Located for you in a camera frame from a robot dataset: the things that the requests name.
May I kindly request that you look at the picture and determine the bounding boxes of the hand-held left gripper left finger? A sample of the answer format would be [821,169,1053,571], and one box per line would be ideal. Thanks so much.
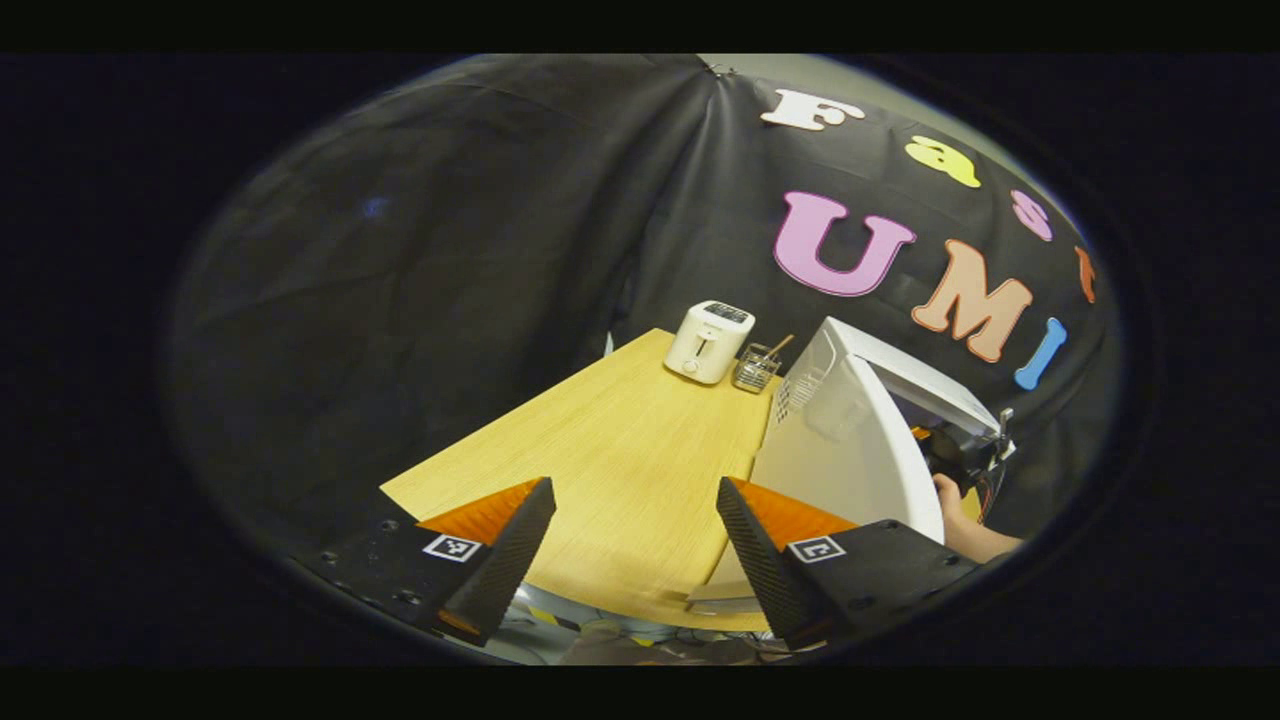
[298,477,558,648]

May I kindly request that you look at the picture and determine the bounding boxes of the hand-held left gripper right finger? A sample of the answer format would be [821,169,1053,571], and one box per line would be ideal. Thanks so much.
[716,477,981,651]

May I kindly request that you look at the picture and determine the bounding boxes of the white microwave oven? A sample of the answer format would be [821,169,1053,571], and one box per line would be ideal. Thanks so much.
[685,317,1006,613]

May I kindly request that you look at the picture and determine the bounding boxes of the white toaster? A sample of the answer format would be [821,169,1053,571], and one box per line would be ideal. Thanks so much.
[664,300,756,386]

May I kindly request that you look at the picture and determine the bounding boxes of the wire mesh basket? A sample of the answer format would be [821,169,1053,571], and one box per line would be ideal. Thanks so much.
[732,335,796,394]

